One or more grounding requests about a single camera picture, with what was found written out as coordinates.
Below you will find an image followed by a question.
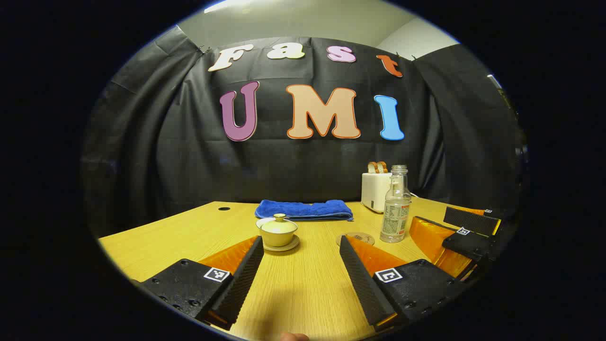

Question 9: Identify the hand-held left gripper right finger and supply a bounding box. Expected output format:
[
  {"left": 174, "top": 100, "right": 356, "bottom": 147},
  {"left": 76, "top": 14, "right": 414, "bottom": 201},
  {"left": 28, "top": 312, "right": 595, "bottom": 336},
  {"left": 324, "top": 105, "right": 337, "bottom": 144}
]
[{"left": 339, "top": 235, "right": 469, "bottom": 332}]

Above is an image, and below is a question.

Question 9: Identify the yellow teacup lid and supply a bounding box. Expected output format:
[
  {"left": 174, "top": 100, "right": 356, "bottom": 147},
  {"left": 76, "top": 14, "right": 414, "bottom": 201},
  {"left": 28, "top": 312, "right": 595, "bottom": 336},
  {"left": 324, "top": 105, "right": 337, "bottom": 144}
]
[{"left": 260, "top": 213, "right": 298, "bottom": 234}]

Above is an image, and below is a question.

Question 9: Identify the yellow saucer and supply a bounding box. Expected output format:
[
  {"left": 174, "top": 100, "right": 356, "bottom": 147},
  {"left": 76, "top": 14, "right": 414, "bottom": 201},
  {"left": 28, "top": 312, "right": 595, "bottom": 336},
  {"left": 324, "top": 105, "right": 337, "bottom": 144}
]
[{"left": 263, "top": 235, "right": 300, "bottom": 252}]

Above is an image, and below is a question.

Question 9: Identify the white toaster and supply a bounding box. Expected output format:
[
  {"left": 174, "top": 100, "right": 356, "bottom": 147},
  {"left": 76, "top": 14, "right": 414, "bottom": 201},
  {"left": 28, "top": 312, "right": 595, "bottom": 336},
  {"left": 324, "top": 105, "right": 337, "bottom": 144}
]
[{"left": 361, "top": 172, "right": 393, "bottom": 214}]

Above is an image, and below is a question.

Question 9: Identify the round cork coaster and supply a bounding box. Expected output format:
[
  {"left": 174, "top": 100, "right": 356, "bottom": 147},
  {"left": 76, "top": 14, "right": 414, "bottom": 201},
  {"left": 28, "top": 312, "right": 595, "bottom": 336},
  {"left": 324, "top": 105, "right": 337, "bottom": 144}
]
[{"left": 336, "top": 232, "right": 375, "bottom": 247}]

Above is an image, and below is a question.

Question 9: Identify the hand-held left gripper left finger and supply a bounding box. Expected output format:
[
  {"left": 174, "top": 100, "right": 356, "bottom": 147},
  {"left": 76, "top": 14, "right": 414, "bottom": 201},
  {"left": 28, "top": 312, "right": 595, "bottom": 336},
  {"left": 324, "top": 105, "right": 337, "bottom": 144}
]
[{"left": 130, "top": 235, "right": 265, "bottom": 331}]

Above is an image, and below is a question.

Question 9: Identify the blue folded towel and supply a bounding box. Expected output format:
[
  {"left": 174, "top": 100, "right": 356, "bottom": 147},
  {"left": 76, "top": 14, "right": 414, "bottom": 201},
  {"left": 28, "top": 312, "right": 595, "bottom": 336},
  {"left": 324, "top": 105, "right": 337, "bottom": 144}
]
[{"left": 255, "top": 199, "right": 354, "bottom": 222}]

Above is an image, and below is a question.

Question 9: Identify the black backdrop cloth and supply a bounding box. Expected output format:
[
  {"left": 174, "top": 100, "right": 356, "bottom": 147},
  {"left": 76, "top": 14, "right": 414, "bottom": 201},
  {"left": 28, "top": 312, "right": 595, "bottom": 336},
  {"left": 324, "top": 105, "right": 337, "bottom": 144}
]
[{"left": 80, "top": 26, "right": 526, "bottom": 237}]

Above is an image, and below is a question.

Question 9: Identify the yellow teacup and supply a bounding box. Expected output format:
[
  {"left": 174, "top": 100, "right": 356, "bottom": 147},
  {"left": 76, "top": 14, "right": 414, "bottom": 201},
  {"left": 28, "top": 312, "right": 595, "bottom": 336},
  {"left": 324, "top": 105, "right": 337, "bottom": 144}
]
[{"left": 256, "top": 217, "right": 299, "bottom": 248}]

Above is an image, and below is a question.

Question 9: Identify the clear glass water bottle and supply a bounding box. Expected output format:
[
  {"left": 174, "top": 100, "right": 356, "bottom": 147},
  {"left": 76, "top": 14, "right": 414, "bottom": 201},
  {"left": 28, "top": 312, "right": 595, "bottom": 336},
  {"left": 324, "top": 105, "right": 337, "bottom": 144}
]
[{"left": 380, "top": 165, "right": 412, "bottom": 243}]

